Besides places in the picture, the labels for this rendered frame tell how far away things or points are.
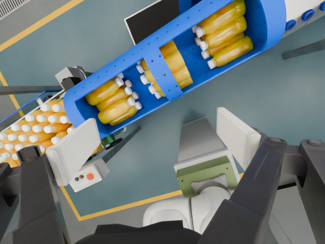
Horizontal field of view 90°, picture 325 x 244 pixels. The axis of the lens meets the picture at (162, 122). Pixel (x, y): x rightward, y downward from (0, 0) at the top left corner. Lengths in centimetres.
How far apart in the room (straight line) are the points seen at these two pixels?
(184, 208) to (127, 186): 168
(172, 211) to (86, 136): 63
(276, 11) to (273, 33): 7
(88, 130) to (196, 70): 74
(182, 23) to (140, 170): 184
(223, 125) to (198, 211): 61
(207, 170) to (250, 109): 123
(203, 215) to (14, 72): 265
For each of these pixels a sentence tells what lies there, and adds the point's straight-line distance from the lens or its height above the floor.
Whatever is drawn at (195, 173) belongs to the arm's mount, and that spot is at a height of 108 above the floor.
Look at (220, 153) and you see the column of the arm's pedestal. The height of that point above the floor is 100.
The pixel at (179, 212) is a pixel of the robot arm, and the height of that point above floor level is 128.
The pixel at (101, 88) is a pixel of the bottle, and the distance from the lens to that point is 80.
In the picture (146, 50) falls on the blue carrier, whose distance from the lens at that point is 66.
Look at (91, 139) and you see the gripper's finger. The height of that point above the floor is 170.
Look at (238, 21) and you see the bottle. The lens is 81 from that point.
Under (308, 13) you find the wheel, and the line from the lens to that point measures 104.
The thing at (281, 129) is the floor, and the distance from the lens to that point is 216.
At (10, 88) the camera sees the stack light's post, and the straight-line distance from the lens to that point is 130.
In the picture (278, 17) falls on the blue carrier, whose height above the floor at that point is 122.
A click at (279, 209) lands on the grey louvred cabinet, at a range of 211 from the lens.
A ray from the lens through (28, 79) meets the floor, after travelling 268.
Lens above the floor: 184
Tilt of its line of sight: 75 degrees down
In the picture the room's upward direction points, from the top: 148 degrees counter-clockwise
